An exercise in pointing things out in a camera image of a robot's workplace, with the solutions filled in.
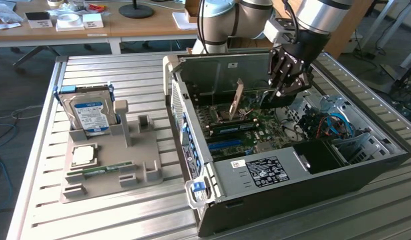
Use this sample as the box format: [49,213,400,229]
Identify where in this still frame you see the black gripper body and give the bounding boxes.
[273,31,330,83]

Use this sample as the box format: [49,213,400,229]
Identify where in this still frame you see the green motherboard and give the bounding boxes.
[193,91,294,162]

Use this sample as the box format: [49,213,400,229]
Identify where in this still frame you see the CPU socket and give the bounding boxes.
[209,105,241,124]

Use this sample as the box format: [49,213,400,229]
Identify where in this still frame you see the installed green RAM stick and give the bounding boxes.
[209,119,260,136]

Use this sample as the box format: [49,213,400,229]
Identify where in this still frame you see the metal disk bay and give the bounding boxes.
[330,131,389,166]

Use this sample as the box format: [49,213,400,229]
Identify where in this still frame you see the white paper stack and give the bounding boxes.
[172,11,198,31]

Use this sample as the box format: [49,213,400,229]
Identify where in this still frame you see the cardboard box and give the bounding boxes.
[184,0,201,25]

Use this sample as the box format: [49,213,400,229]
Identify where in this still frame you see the blue expansion slot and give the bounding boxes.
[206,139,242,151]

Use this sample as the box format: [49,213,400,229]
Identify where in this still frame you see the grey power supply unit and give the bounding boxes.
[208,146,309,196]

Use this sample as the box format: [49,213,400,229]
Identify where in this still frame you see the open black PC case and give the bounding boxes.
[161,50,411,238]

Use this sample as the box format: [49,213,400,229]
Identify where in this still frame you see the wooden desk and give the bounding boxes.
[0,0,200,55]

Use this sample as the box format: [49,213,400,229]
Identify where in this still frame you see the black round lamp base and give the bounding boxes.
[117,0,156,19]

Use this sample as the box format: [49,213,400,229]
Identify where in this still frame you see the hard disk with blue label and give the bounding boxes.
[53,83,121,134]

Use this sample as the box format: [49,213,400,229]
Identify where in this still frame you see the small white box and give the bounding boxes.
[81,12,104,30]

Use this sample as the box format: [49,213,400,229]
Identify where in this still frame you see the grey parts rack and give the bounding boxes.
[58,99,164,205]

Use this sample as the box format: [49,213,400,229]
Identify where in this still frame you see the red small parts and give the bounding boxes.
[86,3,108,13]

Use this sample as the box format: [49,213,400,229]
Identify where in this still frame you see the flat white box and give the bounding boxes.
[54,18,86,32]

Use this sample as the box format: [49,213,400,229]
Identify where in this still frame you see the white tape roll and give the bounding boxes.
[57,13,82,26]

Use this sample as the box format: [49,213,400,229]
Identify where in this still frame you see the loose green RAM stick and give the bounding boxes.
[65,160,133,176]

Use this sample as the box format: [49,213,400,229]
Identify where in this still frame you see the silver CPU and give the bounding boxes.
[70,145,97,168]

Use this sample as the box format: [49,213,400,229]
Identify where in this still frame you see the black and white box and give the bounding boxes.
[25,11,53,29]

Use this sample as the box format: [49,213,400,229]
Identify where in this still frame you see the clear plastic bag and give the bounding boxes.
[0,0,25,24]

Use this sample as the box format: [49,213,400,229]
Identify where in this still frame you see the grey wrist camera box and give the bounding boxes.
[262,18,301,45]

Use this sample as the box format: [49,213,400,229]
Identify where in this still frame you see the orange wire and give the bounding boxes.
[316,116,330,137]

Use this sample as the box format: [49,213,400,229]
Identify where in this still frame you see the blue wire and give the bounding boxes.
[326,112,354,138]

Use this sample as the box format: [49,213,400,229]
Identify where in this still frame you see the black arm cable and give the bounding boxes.
[196,0,209,55]

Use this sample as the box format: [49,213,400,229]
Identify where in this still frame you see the white desk frame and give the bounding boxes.
[357,0,411,69]

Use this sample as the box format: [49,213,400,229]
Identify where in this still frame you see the grey case handle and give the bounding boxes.
[184,177,213,209]

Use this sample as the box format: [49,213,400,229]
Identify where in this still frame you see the white floor cable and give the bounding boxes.
[0,103,44,121]

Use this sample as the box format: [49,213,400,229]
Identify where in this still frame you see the blue floor cable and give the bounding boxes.
[0,119,17,217]

